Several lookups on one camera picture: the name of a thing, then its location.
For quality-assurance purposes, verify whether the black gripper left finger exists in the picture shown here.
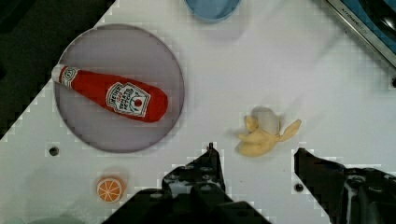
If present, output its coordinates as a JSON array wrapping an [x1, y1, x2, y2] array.
[[162, 143, 226, 198]]

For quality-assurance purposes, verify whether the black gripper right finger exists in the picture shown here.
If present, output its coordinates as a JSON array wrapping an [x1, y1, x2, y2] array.
[[293, 147, 346, 224]]

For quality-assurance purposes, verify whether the plush peeled banana toy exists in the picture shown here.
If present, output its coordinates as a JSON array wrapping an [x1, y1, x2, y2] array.
[[238, 106, 302, 157]]

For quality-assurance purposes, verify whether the green mug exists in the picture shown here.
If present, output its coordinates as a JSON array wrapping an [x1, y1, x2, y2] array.
[[29, 217, 85, 224]]

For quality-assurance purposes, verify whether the plush red ketchup bottle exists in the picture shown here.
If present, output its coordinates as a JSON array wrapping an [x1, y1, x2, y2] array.
[[51, 64, 168, 123]]

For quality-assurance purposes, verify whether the plush orange slice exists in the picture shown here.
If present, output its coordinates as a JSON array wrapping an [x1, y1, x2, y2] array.
[[96, 176, 126, 203]]

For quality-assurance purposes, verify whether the grey round plate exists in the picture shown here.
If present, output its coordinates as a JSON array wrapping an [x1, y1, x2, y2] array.
[[54, 24, 185, 153]]

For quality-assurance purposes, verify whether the blue bowl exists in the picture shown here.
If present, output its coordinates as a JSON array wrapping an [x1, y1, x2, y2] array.
[[184, 0, 242, 23]]

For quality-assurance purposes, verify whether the black silver toaster oven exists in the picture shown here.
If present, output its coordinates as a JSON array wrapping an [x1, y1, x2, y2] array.
[[324, 0, 396, 69]]

